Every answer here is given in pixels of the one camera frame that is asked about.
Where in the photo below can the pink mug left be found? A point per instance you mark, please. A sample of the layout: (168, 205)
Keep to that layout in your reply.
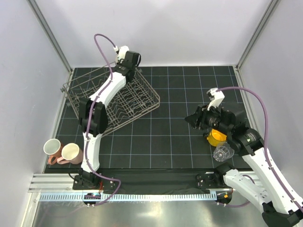
(53, 148)

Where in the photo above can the white slotted cable duct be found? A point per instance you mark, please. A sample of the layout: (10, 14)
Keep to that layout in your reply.
(93, 196)

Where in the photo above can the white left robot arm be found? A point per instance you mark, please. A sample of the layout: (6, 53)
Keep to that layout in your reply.
(93, 112)

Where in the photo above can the grey wire dish rack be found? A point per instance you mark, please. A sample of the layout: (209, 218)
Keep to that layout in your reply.
(133, 101)

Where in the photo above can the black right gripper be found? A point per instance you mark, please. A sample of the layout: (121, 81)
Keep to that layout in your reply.
(200, 116)

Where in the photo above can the yellow mug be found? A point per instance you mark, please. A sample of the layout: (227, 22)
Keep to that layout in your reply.
(214, 137)

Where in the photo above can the aluminium frame post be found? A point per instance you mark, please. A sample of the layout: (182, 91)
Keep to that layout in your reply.
(257, 32)
(45, 26)

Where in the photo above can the aluminium frame post right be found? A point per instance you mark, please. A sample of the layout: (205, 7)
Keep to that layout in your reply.
(257, 32)

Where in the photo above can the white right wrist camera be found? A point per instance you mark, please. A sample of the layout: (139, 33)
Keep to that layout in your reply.
(215, 96)

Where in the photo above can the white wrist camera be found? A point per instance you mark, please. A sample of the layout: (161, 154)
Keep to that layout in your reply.
(215, 96)
(120, 52)

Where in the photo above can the pink mug right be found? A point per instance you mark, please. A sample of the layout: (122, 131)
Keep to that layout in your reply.
(71, 153)

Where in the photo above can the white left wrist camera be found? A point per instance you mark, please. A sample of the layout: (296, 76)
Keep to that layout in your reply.
(120, 52)

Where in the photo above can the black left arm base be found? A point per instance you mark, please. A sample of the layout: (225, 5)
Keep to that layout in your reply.
(89, 181)

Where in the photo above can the pink mug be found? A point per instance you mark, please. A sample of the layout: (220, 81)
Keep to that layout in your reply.
(53, 148)
(71, 153)

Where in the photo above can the clear glass cup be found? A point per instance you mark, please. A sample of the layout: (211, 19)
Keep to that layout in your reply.
(223, 151)

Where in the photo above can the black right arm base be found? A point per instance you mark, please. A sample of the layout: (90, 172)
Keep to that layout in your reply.
(210, 180)

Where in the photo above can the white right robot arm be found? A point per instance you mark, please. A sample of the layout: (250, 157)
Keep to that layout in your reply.
(279, 204)

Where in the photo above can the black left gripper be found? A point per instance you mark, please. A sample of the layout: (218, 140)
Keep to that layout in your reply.
(120, 64)

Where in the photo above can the aluminium frame post left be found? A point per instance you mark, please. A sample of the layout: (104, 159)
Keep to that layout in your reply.
(45, 26)

